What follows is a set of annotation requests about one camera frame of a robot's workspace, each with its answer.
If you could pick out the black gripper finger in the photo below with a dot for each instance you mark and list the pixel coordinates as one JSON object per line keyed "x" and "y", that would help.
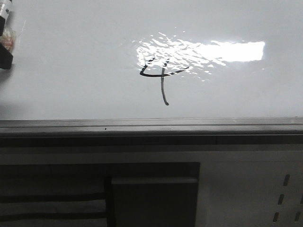
{"x": 6, "y": 58}
{"x": 2, "y": 24}

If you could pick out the white marker with yellow tape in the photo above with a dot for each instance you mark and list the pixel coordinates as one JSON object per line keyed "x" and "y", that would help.
{"x": 9, "y": 35}

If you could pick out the grey box below table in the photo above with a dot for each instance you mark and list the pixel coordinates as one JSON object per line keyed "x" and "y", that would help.
{"x": 155, "y": 202}

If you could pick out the white perforated metal panel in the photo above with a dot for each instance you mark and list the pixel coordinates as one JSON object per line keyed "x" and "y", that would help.
{"x": 251, "y": 193}

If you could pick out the white whiteboard with aluminium frame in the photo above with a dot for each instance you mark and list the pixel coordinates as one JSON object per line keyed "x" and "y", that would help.
{"x": 154, "y": 71}

